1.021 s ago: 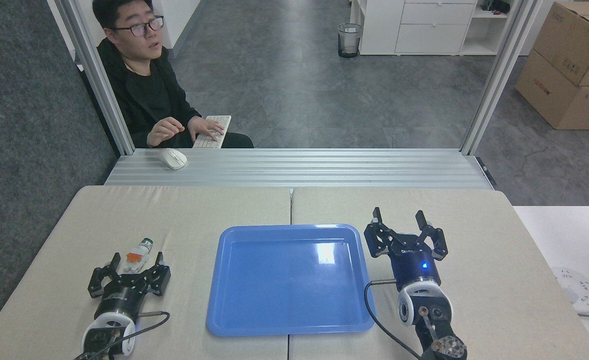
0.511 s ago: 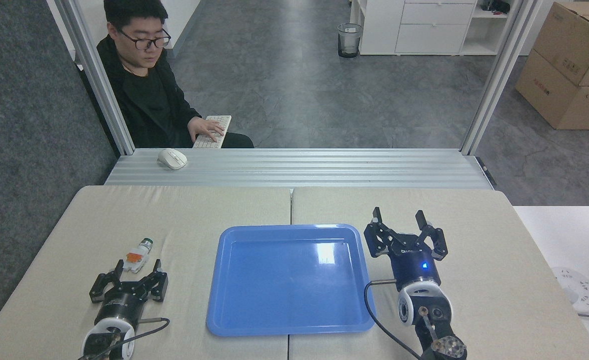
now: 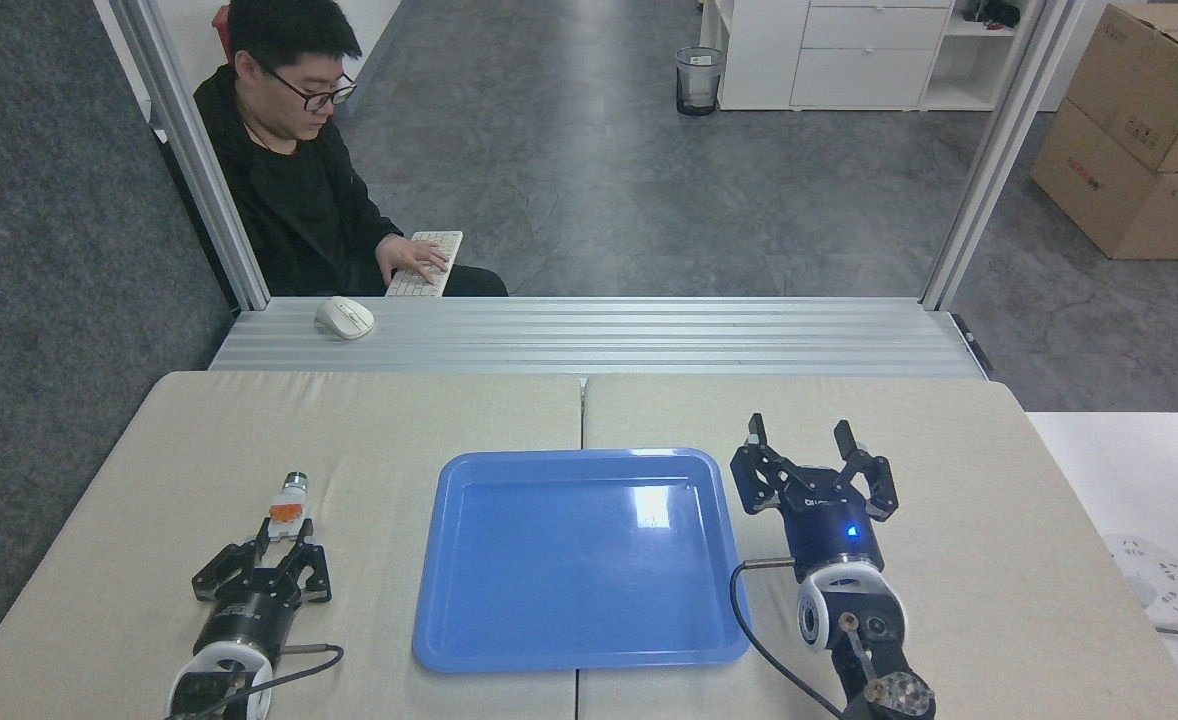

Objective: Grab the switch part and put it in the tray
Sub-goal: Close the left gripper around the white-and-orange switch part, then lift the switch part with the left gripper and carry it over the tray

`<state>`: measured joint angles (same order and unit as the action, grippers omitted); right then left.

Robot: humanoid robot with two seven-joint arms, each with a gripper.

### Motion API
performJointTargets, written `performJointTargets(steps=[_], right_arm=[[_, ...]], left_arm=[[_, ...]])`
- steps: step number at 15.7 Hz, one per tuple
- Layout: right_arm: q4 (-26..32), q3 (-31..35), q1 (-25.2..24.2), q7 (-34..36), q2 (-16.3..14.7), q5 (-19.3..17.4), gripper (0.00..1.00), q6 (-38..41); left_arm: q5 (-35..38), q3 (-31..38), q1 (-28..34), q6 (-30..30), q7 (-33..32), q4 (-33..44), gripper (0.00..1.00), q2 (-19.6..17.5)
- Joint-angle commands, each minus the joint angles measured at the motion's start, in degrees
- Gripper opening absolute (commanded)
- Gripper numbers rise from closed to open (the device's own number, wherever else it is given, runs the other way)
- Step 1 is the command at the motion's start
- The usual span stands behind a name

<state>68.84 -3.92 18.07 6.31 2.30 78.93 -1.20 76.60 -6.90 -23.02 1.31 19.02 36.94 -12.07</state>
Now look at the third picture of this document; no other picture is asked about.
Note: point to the round white power strip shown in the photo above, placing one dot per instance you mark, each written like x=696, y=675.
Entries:
x=1154, y=580

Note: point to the silver aluminium rail platform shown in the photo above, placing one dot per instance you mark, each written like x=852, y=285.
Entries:
x=599, y=335

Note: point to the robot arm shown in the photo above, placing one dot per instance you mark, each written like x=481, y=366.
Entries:
x=854, y=615
x=214, y=680

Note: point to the white orange switch part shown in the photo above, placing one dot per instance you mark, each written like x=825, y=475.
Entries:
x=289, y=500

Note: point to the white computer mouse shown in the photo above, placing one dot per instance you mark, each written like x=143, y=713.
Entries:
x=345, y=317

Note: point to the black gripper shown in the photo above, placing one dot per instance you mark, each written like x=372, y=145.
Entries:
x=244, y=620
x=831, y=535

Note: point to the white drawer cabinet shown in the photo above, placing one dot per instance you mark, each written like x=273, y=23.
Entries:
x=849, y=60

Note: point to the black glasses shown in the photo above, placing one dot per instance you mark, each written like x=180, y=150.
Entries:
x=314, y=93

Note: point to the black items on shelf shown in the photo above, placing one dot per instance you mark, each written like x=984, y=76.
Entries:
x=994, y=12

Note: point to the person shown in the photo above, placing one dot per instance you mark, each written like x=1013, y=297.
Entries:
x=299, y=200

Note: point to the person's left hand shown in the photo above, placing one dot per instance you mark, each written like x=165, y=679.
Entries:
x=411, y=258

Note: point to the blue plastic tray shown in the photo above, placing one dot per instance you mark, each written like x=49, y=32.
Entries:
x=579, y=560

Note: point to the grey mesh waste bin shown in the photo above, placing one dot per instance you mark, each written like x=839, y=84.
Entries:
x=699, y=80

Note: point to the silver aluminium post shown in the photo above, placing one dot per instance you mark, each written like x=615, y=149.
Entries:
x=999, y=150
x=194, y=160

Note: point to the white keyboard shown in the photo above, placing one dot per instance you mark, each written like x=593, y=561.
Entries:
x=444, y=242

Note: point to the white side table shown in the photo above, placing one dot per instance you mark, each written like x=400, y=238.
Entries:
x=1129, y=470

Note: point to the small cardboard box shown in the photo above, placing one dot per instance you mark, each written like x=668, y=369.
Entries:
x=1149, y=80

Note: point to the large cardboard box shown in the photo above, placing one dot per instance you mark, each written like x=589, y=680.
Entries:
x=1109, y=195

